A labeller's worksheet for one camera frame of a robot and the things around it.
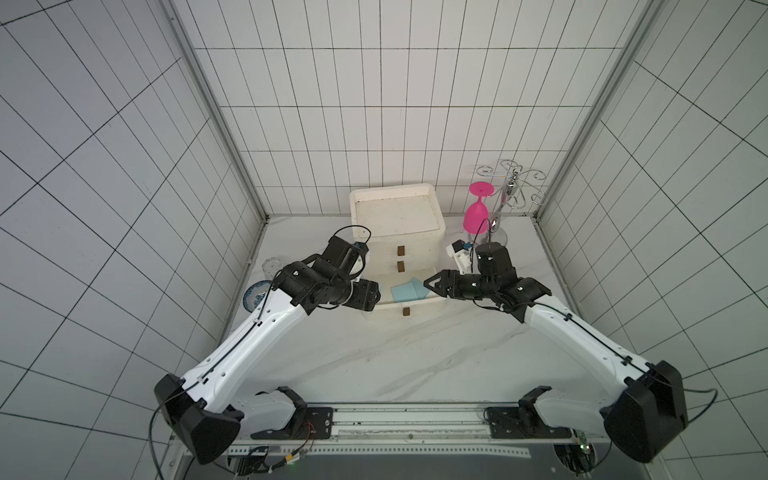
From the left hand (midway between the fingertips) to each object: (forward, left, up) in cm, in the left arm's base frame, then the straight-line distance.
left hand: (361, 302), depth 72 cm
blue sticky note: (+14, -12, -19) cm, 26 cm away
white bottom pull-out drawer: (+6, -6, -16) cm, 18 cm away
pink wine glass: (+34, -35, -3) cm, 49 cm away
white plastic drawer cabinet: (+22, -11, +3) cm, 25 cm away
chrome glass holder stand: (+37, -46, +4) cm, 60 cm away
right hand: (+5, -15, -1) cm, 16 cm away
